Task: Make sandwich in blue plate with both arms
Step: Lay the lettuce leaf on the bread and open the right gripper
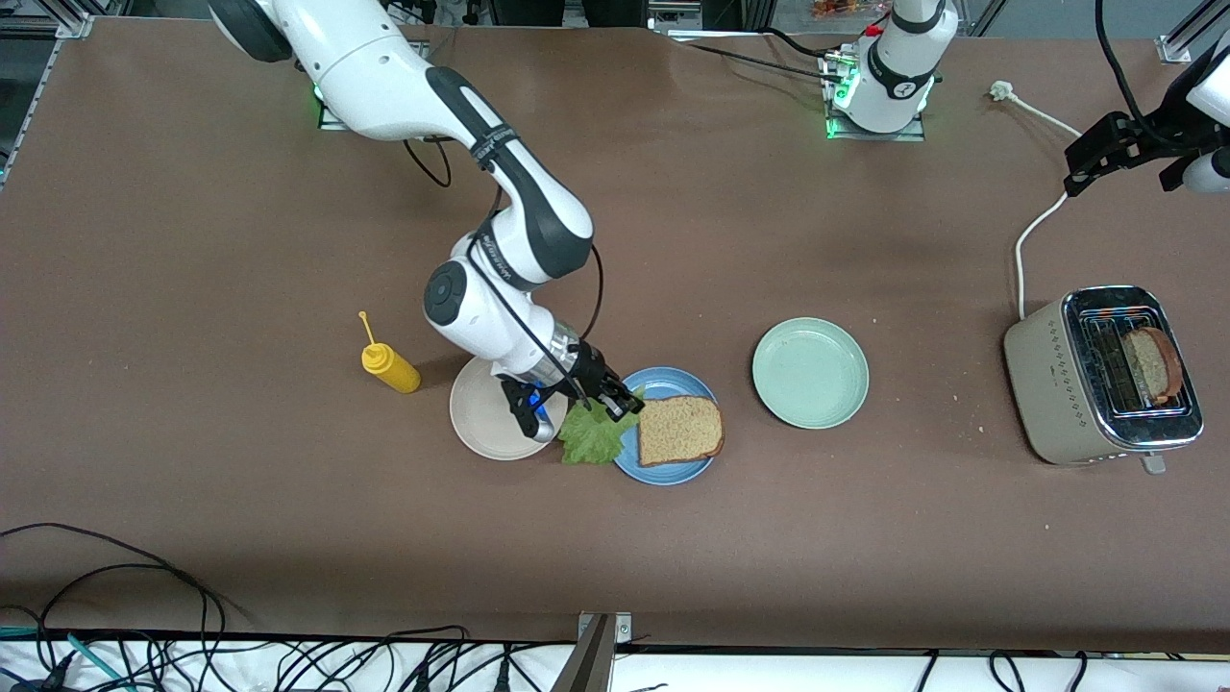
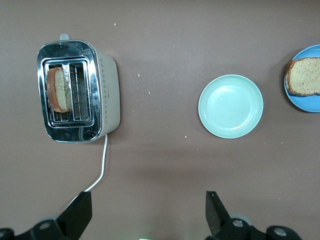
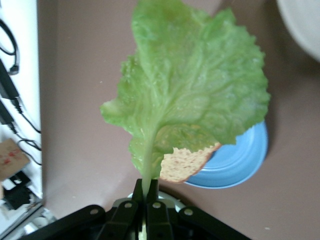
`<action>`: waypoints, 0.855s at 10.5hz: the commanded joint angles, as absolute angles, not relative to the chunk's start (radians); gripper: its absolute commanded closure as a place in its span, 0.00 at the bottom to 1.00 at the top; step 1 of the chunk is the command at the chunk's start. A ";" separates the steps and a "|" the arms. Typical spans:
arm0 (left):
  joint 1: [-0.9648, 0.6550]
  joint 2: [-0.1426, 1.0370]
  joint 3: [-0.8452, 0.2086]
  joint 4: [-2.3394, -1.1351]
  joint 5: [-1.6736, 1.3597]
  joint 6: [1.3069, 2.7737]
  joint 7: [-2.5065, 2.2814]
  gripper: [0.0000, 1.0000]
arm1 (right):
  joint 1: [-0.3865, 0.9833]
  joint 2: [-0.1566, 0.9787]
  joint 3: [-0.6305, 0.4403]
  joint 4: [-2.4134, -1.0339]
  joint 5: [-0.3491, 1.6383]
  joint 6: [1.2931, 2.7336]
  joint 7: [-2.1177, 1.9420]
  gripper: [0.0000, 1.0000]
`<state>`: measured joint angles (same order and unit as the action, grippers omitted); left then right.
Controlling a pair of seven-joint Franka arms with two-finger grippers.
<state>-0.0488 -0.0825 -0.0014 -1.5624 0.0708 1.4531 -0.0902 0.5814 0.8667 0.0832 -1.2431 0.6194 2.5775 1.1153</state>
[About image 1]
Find green lettuce leaf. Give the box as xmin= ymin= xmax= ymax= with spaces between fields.
xmin=557 ymin=389 xmax=643 ymax=468

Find brown bread slice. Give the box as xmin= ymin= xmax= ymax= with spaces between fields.
xmin=637 ymin=394 xmax=726 ymax=469
xmin=1119 ymin=326 xmax=1185 ymax=406

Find yellow squeeze bottle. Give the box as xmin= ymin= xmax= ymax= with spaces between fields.
xmin=357 ymin=310 xmax=422 ymax=395

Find blue plate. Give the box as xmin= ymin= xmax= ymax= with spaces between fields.
xmin=612 ymin=366 xmax=723 ymax=486

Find beige plate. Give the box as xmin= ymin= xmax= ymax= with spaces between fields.
xmin=449 ymin=356 xmax=570 ymax=461

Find light green plate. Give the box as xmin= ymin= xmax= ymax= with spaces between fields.
xmin=751 ymin=317 xmax=871 ymax=430

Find beige chrome toaster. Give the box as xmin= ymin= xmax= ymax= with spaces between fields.
xmin=1003 ymin=284 xmax=1205 ymax=476

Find white lower shelf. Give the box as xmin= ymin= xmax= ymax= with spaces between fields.
xmin=0 ymin=639 xmax=1230 ymax=692

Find aluminium frame profile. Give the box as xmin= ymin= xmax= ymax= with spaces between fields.
xmin=0 ymin=0 xmax=94 ymax=39
xmin=1158 ymin=0 xmax=1230 ymax=64

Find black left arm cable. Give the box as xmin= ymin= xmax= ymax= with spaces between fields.
xmin=1095 ymin=0 xmax=1169 ymax=145

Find white toaster power cable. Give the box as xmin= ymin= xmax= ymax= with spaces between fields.
xmin=990 ymin=81 xmax=1087 ymax=323

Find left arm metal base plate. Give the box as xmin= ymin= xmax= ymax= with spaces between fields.
xmin=822 ymin=53 xmax=928 ymax=143

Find grey metal bracket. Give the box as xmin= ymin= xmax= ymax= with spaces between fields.
xmin=553 ymin=612 xmax=635 ymax=692

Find black base cable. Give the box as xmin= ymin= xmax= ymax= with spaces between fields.
xmin=668 ymin=29 xmax=847 ymax=84

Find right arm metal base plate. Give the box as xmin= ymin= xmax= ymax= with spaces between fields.
xmin=317 ymin=40 xmax=430 ymax=132

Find black looped cable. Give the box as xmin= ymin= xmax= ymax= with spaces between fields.
xmin=0 ymin=523 xmax=228 ymax=664

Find teal cable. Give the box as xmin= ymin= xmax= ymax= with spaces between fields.
xmin=0 ymin=625 xmax=135 ymax=692

